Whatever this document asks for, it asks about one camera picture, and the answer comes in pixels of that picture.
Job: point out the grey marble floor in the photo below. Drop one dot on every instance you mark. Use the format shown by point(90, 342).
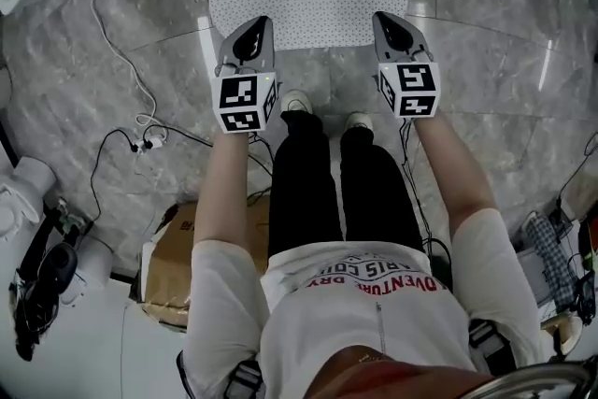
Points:
point(70, 75)

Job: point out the person's white shoe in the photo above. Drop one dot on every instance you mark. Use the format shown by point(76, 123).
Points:
point(359, 120)
point(296, 100)

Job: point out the person's left leg black trousers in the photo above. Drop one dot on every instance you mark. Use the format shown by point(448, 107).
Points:
point(303, 182)

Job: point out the black round device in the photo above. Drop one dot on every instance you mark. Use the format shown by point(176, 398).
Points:
point(57, 265)

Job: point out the person's leg black trousers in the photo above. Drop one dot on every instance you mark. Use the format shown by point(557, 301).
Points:
point(303, 182)
point(374, 191)

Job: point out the person's left forearm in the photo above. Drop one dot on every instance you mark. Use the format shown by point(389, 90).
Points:
point(229, 182)

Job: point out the person's right forearm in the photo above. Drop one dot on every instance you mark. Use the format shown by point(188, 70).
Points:
point(448, 168)

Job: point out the person's white printed shirt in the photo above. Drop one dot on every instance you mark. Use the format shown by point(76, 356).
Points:
point(374, 322)

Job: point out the person's right white shoe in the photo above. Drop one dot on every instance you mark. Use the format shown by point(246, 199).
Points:
point(359, 120)

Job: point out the brown cardboard box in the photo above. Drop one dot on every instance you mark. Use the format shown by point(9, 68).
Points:
point(173, 257)

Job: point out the person's right leg black trousers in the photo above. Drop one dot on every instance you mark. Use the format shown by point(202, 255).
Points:
point(374, 191)

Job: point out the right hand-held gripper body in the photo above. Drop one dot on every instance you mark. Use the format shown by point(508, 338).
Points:
point(413, 89)

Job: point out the person's left white shoe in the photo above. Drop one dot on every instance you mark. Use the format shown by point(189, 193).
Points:
point(296, 100)

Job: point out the white cylindrical machine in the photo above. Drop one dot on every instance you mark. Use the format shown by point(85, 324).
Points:
point(28, 187)

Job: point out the checked cloth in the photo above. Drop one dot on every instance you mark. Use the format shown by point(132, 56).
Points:
point(553, 252)

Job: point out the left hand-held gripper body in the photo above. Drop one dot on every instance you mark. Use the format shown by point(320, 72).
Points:
point(240, 93)

